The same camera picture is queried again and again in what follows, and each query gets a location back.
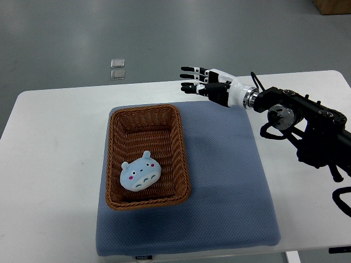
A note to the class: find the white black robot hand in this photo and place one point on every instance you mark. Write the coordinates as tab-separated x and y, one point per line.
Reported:
221	87

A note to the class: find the blue plush toy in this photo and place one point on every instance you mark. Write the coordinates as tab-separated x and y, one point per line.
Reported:
140	174

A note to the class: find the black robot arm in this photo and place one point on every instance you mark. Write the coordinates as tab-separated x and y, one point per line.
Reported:
317	132

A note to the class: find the brown wicker basket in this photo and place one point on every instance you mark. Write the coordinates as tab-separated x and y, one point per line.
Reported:
158	129

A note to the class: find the upper metal floor plate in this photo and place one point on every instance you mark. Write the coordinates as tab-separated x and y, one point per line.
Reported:
117	63

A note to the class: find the blue cushion mat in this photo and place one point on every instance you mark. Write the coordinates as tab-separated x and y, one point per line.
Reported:
229	207

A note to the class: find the white table leg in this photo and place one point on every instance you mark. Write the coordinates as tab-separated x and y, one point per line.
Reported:
292	257

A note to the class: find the black table control panel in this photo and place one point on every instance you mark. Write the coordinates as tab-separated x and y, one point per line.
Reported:
340	250

